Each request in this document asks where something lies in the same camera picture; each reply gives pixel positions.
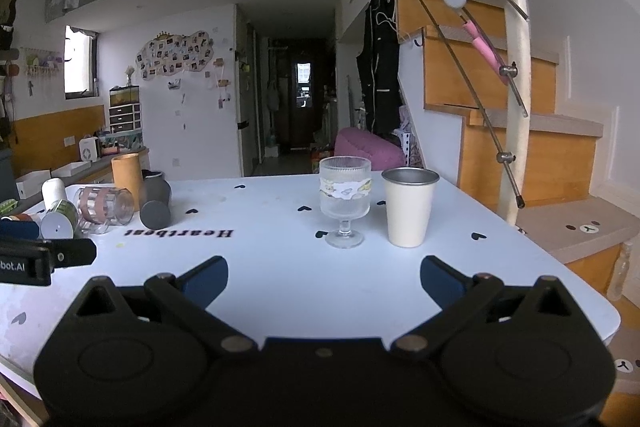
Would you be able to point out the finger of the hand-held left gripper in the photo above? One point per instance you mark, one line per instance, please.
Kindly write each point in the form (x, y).
(75, 252)
(20, 230)

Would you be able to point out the white metal cup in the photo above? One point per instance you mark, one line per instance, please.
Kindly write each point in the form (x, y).
(407, 212)

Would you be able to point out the clear plastic bottle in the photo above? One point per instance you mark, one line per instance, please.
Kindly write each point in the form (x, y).
(619, 272)

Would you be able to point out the dark grey cup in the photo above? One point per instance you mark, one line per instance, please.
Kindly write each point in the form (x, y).
(156, 207)

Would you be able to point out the small white fan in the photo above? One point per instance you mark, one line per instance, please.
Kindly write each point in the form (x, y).
(90, 150)

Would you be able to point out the white cardboard tray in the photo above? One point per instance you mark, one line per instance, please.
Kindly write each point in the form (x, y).
(50, 177)

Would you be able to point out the black hanging coat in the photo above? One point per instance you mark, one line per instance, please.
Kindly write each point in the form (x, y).
(379, 67)

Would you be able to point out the white stair railing post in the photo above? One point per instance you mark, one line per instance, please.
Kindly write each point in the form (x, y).
(515, 57)

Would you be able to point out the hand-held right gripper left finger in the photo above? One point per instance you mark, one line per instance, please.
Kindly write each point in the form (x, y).
(205, 281)

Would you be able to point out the pink foam tube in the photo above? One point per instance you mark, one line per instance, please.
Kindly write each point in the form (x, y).
(485, 49)

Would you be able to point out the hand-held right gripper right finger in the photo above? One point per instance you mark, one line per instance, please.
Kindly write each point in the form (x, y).
(440, 281)

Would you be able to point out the white drawer unit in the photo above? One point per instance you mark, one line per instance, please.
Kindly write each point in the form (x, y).
(124, 119)

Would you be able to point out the pink pouf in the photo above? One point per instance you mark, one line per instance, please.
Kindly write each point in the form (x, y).
(367, 149)

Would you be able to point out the window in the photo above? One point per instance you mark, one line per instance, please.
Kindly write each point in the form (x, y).
(80, 62)

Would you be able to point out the white and green cup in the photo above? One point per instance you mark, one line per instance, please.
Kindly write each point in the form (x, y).
(60, 219)

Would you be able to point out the glass terrarium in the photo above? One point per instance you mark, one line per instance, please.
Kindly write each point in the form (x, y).
(125, 95)

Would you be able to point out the white heart-print table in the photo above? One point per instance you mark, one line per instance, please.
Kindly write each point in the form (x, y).
(280, 267)

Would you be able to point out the wooden staircase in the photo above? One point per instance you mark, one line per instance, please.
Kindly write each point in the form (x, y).
(530, 147)

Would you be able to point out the bear face stair mat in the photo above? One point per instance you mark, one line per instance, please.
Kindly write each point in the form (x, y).
(580, 229)
(622, 357)

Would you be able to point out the tan wooden cup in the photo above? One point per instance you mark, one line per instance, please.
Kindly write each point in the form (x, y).
(128, 179)

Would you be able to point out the pink striped glass cup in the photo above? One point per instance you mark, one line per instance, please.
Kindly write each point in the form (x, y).
(102, 206)

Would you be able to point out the photo collage wall board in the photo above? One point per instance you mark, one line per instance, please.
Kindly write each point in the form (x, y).
(172, 54)

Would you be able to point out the ribbed glass goblet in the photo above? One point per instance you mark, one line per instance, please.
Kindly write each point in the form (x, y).
(345, 202)

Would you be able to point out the hanging tote bag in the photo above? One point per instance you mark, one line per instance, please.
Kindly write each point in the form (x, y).
(272, 96)

